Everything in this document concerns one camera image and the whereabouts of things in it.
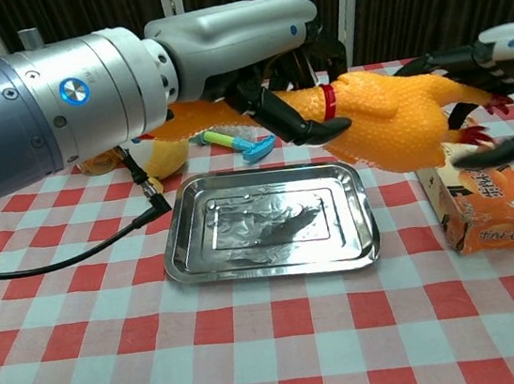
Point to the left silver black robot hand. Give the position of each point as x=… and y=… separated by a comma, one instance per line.
x=227, y=39

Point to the orange rubber chicken toy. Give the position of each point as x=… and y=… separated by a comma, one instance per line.
x=384, y=113

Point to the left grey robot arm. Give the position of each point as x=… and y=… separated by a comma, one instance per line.
x=38, y=112

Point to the yellow plush toy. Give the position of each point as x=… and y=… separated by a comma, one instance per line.
x=167, y=158

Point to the rectangular metal tray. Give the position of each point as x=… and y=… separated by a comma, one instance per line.
x=265, y=219

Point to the green blue water squirter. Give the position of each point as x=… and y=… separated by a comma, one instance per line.
x=256, y=147

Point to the orange snack box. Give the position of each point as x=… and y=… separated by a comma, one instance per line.
x=492, y=213

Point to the clear jar of rubber bands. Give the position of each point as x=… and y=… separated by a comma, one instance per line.
x=101, y=162

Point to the red white checkered tablecloth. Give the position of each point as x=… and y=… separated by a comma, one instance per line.
x=304, y=337

